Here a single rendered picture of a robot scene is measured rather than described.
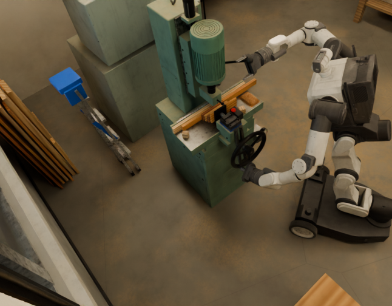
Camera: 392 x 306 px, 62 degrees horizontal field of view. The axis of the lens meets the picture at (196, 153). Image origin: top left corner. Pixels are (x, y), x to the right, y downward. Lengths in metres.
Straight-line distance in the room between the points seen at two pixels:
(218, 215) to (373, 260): 1.17
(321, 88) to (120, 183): 1.98
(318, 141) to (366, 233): 1.20
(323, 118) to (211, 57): 0.64
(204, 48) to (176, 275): 1.65
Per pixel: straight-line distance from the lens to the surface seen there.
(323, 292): 2.05
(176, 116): 2.29
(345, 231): 2.61
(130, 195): 2.94
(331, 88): 1.68
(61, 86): 2.23
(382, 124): 1.97
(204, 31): 1.74
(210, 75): 1.83
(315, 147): 1.61
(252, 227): 2.69
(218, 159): 2.25
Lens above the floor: 2.48
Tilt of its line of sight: 54 degrees down
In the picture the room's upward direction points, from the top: 10 degrees counter-clockwise
